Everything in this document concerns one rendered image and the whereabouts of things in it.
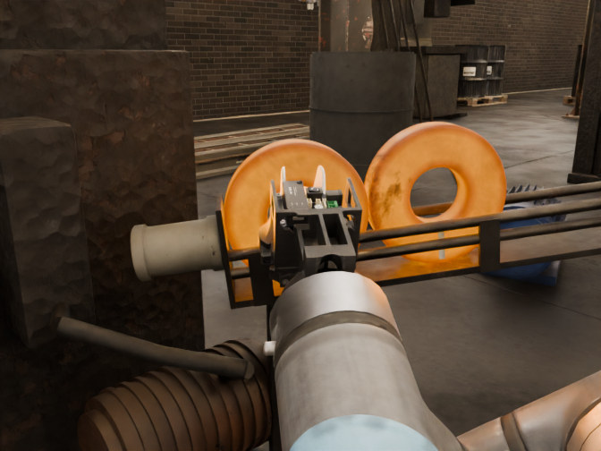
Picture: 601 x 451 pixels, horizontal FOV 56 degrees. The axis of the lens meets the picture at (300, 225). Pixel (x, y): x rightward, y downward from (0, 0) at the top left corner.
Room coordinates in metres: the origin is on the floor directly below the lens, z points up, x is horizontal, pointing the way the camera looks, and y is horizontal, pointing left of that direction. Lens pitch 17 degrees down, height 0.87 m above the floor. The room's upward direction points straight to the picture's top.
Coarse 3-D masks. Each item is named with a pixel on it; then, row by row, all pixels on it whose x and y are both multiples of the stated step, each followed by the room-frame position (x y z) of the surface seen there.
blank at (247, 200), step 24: (288, 144) 0.57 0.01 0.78; (312, 144) 0.58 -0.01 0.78; (240, 168) 0.58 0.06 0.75; (264, 168) 0.57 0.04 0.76; (288, 168) 0.57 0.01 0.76; (312, 168) 0.57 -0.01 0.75; (336, 168) 0.58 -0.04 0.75; (240, 192) 0.57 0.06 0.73; (264, 192) 0.57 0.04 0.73; (360, 192) 0.58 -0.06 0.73; (240, 216) 0.57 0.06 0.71; (264, 216) 0.57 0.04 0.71; (240, 240) 0.57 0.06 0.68
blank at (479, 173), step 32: (416, 128) 0.60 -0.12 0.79; (448, 128) 0.59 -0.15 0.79; (384, 160) 0.58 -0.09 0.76; (416, 160) 0.59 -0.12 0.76; (448, 160) 0.59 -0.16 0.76; (480, 160) 0.60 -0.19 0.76; (384, 192) 0.58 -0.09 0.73; (480, 192) 0.60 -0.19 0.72; (384, 224) 0.58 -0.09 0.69; (416, 256) 0.59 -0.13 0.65; (448, 256) 0.59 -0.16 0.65
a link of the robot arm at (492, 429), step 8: (488, 424) 0.34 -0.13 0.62; (496, 424) 0.33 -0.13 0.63; (472, 432) 0.34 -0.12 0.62; (480, 432) 0.33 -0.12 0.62; (488, 432) 0.32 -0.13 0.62; (496, 432) 0.32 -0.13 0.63; (464, 440) 0.33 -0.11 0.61; (472, 440) 0.33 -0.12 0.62; (480, 440) 0.32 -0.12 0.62; (488, 440) 0.32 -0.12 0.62; (496, 440) 0.31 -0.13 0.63; (504, 440) 0.31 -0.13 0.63; (464, 448) 0.31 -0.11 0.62; (472, 448) 0.32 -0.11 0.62; (480, 448) 0.31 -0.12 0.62; (488, 448) 0.31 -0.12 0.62; (496, 448) 0.31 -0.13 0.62; (504, 448) 0.31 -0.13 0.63
